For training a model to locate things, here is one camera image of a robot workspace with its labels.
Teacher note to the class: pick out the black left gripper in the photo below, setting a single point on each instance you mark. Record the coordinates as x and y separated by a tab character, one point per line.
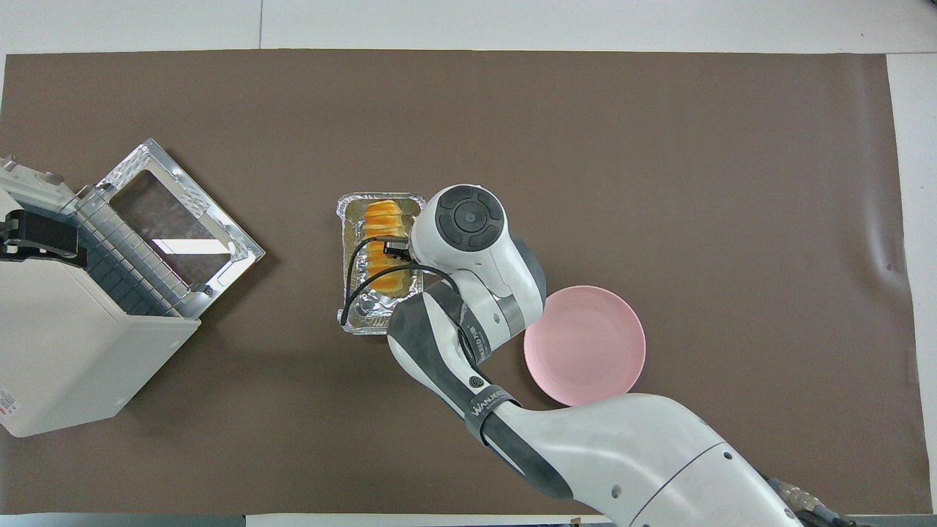
18	234

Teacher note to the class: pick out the aluminium foil tray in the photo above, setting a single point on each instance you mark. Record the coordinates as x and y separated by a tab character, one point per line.
370	313

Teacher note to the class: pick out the golden sliced bread loaf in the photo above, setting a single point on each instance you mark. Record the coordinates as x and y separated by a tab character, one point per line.
382	216

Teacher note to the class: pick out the round oven knob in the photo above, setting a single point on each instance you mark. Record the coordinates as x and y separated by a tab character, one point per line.
7	163
50	178

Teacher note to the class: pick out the cream toaster oven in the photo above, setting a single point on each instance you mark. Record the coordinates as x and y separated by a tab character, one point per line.
73	351

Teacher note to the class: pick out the glass oven door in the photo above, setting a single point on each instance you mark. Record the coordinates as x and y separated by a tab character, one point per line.
249	252

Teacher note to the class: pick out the pink round plate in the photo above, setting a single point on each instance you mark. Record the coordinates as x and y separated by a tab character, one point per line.
593	344

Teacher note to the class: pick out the brown table mat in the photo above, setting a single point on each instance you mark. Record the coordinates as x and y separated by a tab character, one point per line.
659	146

